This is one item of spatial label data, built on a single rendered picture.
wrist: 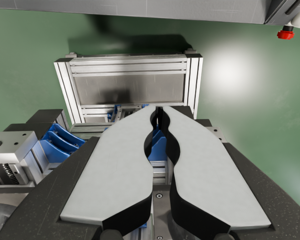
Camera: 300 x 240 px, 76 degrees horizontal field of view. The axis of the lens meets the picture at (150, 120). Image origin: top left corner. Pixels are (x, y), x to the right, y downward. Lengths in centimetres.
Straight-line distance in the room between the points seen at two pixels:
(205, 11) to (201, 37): 100
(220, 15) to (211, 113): 126
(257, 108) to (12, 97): 190
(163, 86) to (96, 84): 41
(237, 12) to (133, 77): 87
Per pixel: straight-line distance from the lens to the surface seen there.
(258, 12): 41
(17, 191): 58
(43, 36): 151
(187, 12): 38
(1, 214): 61
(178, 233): 51
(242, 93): 161
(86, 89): 128
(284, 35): 61
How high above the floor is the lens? 132
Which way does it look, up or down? 58 degrees down
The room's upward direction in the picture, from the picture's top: 179 degrees counter-clockwise
